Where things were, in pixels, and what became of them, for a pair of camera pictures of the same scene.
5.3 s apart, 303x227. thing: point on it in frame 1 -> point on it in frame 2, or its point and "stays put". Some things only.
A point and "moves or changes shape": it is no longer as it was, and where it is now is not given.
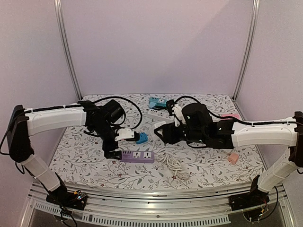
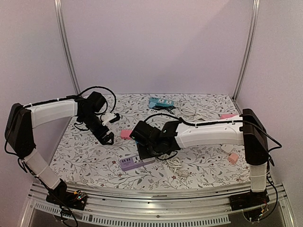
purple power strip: (139, 157) moves or changes shape
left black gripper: (111, 155) -> (99, 135)
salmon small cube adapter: (233, 158) stays put
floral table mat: (150, 162) stays put
